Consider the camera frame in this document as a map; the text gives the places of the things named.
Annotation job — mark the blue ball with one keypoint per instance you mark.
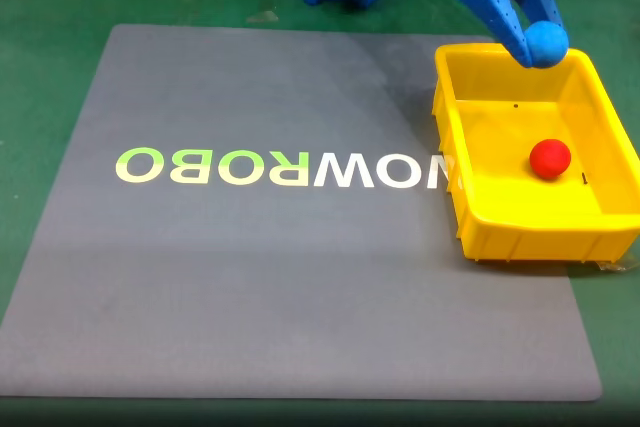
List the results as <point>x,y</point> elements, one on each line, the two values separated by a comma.
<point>547,44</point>

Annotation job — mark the red ball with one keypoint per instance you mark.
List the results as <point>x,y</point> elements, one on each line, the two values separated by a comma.
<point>550,158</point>

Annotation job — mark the yellow plastic bin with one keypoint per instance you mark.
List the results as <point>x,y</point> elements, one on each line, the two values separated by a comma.
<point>520,232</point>

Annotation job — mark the clear tape piece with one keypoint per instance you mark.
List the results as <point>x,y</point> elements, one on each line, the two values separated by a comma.
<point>617,264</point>

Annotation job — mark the grey mat with lettering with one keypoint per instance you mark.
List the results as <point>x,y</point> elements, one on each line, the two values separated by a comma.
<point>250,272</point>

